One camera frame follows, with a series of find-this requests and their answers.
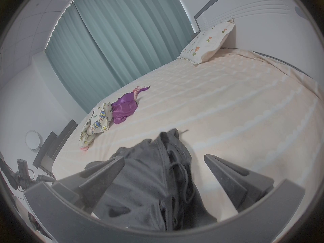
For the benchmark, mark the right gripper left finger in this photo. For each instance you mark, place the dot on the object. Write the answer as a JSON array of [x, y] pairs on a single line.
[[96, 183]]

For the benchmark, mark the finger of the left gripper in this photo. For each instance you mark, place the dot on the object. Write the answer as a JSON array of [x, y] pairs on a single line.
[[45, 178]]

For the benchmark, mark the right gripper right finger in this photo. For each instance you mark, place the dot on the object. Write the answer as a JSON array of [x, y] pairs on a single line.
[[232, 181]]

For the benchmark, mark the black T-shirt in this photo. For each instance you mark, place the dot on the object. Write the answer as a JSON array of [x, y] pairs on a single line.
[[151, 173]]

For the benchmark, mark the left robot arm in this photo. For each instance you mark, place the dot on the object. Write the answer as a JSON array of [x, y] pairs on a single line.
[[22, 171]]

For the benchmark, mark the bed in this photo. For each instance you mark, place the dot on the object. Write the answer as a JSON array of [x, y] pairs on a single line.
[[227, 97]]

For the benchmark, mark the white printed pyjama top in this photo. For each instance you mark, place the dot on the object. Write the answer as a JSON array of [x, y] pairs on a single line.
[[97, 125]]

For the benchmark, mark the purple satin garment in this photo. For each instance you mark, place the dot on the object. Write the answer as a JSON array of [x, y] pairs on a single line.
[[124, 107]]

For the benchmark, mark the pale pink garment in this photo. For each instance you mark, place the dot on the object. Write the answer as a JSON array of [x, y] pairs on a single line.
[[137, 91]]

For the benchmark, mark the white printed pillow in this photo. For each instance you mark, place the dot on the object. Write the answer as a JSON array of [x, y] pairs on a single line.
[[207, 42]]

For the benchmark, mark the blue-green curtain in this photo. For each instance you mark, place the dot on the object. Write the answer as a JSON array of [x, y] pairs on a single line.
[[114, 34]]

